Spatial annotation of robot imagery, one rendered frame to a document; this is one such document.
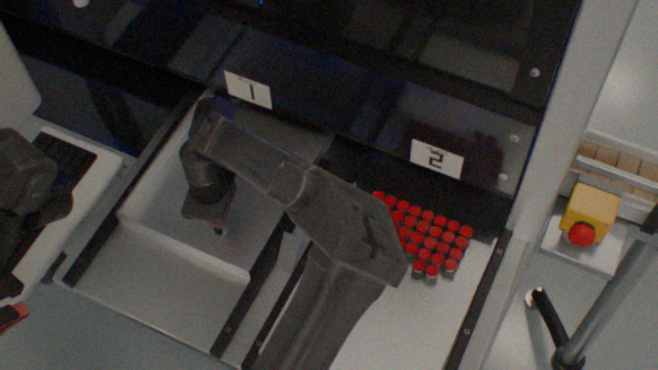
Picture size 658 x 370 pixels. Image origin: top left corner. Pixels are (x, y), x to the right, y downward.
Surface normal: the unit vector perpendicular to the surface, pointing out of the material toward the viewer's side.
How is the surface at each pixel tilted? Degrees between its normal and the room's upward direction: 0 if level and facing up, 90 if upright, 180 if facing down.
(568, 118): 90
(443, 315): 0
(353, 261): 54
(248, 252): 0
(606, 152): 0
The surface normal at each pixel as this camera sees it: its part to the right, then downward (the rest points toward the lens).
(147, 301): -0.03, -0.54
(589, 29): -0.44, 0.76
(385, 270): 0.36, 0.27
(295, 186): -0.79, -0.41
